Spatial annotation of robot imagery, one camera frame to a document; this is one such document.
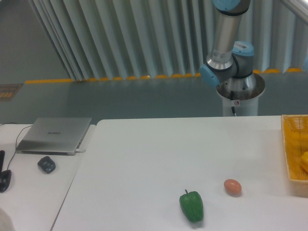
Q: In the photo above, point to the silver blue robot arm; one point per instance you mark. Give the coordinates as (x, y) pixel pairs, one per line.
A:
(226, 48)

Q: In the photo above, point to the green bell pepper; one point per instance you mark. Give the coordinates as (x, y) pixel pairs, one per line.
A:
(191, 205)

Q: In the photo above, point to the white folding partition screen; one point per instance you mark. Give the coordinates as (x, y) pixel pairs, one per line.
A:
(113, 39)

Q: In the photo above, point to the brown egg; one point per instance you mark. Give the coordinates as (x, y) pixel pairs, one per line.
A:
(232, 186)

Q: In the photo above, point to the silver closed laptop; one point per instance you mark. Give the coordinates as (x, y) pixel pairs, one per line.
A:
(55, 135)

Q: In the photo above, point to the yellow woven basket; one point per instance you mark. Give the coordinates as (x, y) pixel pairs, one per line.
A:
(295, 142)

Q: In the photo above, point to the yellow fruit in basket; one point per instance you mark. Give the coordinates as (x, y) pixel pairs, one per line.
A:
(304, 161)

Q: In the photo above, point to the black device on stand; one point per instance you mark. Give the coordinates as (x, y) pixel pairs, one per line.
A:
(5, 175)

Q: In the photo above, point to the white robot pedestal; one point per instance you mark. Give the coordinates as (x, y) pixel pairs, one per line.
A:
(240, 95)

